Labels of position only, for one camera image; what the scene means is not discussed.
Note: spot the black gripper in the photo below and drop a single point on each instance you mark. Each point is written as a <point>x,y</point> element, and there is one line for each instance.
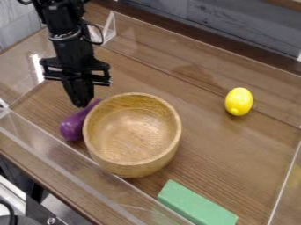
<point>73,64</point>

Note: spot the purple toy eggplant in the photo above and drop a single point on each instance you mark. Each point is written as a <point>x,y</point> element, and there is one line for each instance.
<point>71,127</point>

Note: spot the brown wooden bowl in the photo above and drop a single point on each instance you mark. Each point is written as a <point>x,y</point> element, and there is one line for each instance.
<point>131,133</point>

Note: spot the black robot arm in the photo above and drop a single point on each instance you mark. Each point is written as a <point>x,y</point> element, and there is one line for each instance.
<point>61,16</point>

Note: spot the yellow toy lemon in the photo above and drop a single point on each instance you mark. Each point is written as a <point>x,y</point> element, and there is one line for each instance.
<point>238,101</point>

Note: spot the green foam block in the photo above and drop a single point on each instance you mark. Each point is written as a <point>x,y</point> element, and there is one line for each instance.
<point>195,208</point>

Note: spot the clear acrylic corner bracket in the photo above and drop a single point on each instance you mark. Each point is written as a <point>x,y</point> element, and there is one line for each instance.
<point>103,30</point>

